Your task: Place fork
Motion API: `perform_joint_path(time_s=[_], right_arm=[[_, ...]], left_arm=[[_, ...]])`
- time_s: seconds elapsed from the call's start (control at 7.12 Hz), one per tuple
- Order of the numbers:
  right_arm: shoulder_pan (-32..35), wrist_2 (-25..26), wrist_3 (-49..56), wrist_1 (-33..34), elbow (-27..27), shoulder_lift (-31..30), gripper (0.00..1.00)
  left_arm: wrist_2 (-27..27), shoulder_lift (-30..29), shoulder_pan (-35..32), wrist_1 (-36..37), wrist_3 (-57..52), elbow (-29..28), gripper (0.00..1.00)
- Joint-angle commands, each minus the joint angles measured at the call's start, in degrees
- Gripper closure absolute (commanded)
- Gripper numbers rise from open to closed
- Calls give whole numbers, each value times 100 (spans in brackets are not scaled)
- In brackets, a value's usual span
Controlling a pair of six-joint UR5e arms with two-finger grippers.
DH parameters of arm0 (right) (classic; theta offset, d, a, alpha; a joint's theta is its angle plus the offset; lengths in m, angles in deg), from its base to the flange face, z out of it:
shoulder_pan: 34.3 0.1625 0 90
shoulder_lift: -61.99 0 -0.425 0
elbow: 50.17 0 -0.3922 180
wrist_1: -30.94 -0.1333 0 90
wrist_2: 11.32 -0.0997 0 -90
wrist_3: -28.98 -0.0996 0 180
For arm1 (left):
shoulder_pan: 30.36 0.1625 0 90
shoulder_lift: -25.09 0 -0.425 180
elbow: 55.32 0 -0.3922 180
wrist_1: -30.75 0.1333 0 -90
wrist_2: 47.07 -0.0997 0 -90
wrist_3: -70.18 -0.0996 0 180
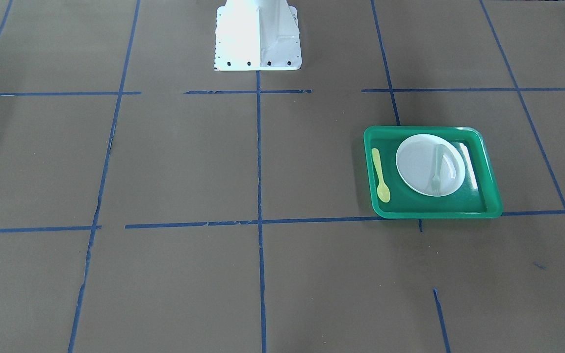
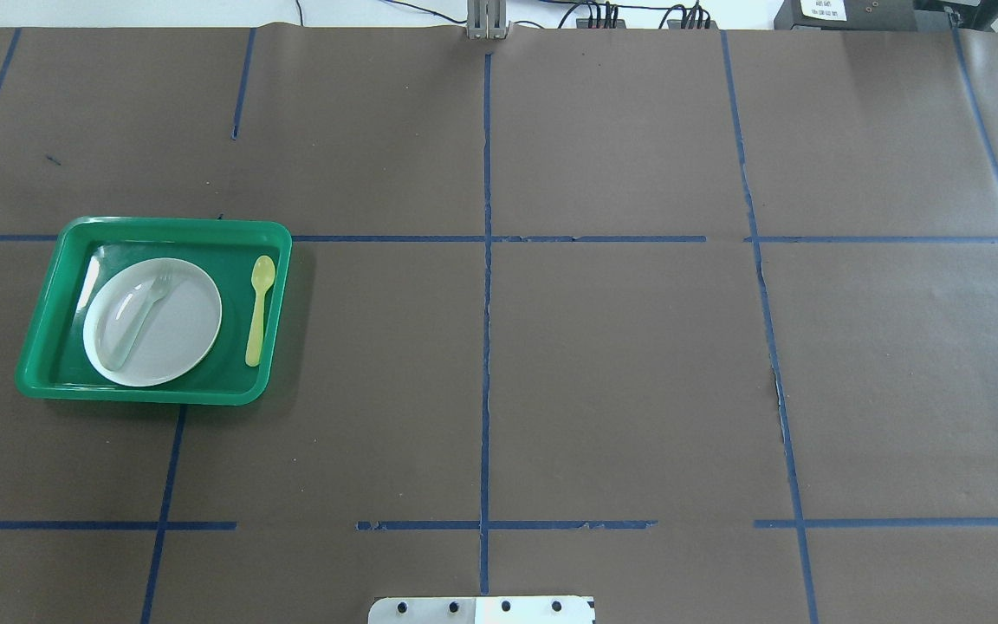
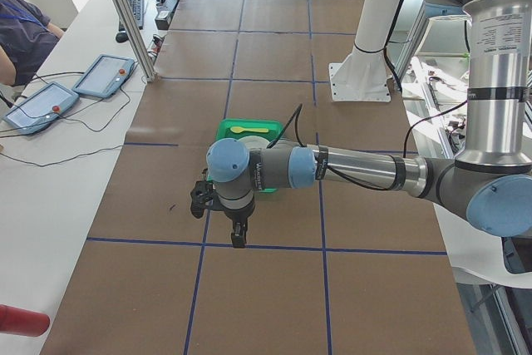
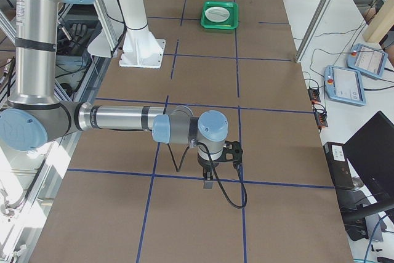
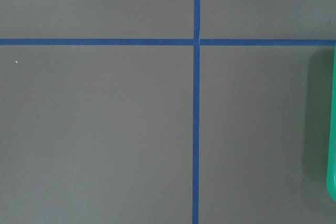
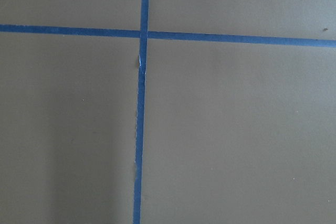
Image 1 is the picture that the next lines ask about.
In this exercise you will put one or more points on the pale translucent plastic fork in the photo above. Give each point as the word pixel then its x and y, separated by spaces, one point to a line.
pixel 436 178

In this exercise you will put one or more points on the yellow plastic spoon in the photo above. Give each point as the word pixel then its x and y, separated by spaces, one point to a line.
pixel 383 191

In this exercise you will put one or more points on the green plastic tray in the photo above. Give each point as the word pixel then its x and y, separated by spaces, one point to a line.
pixel 479 196

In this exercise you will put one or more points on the white round plate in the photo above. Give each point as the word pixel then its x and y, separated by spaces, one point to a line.
pixel 414 160

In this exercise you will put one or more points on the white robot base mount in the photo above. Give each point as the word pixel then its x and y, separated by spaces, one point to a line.
pixel 252 35

